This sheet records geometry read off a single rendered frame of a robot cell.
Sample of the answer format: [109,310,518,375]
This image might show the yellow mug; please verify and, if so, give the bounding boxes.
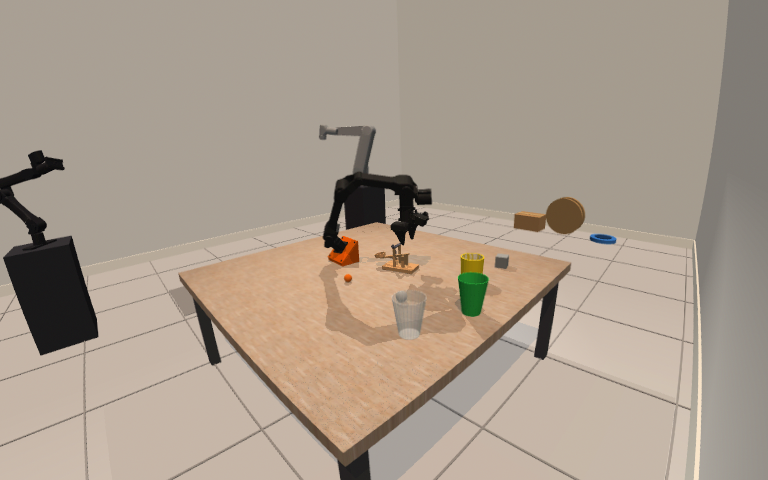
[461,253,484,274]

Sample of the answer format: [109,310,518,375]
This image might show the green cup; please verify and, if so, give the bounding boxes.
[458,272,489,317]

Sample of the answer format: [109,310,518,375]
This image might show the clear plastic cup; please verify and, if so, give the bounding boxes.
[392,290,427,340]

